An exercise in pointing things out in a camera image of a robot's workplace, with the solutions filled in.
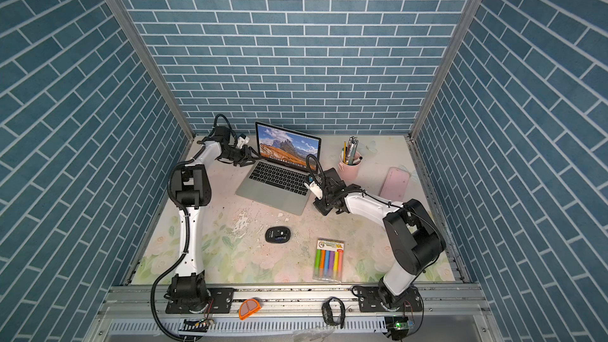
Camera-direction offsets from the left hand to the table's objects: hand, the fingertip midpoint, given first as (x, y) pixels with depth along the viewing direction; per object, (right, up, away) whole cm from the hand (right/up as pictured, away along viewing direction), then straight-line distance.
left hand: (262, 158), depth 108 cm
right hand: (+27, -17, -16) cm, 35 cm away
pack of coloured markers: (+30, -35, -27) cm, 53 cm away
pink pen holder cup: (+39, -5, -10) cm, 40 cm away
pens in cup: (+39, +3, -11) cm, 41 cm away
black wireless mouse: (+11, -28, -23) cm, 38 cm away
